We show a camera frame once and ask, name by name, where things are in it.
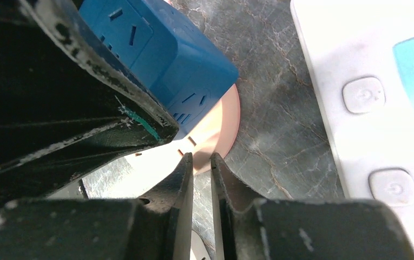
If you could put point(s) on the white plug adapter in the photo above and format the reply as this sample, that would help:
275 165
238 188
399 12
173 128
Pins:
198 250

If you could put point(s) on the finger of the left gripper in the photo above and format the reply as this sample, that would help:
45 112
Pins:
67 104

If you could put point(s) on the dark blue cube socket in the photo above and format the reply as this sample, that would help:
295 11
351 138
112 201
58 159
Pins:
166 52

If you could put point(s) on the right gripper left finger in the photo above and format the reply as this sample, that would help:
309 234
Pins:
157 225

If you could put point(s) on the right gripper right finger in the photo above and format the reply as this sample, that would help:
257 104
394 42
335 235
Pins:
250 226

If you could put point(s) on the pink round socket base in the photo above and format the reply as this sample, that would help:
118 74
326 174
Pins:
134 174

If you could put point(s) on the long white power strip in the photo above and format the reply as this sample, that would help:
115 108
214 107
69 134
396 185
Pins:
360 57

